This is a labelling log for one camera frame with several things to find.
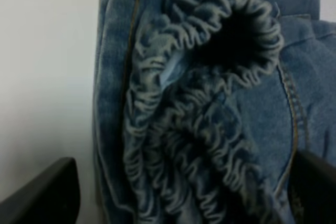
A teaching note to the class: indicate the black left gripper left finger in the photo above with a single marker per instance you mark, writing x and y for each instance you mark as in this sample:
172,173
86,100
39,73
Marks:
51,197

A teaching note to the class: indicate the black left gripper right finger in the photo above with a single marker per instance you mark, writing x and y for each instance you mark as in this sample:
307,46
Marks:
312,189

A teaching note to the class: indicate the children's blue denim shorts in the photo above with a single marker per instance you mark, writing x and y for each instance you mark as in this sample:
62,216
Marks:
199,107

